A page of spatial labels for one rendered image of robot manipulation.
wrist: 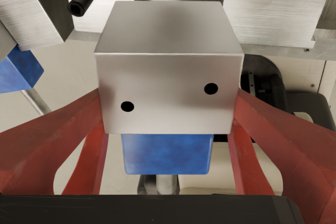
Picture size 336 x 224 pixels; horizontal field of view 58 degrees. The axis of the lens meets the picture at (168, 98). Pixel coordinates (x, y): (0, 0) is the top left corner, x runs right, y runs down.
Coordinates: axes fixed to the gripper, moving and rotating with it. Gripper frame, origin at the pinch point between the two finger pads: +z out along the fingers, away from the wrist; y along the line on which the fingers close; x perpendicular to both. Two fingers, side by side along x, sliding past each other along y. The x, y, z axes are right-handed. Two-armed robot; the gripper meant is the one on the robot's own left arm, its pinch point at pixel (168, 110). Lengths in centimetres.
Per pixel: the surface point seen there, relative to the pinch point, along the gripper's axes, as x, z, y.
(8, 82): 7.5, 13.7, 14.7
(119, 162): 140, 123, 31
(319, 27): 0.1, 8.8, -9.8
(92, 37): 5.7, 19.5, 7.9
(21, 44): 4.0, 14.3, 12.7
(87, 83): 74, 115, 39
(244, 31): -0.1, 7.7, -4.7
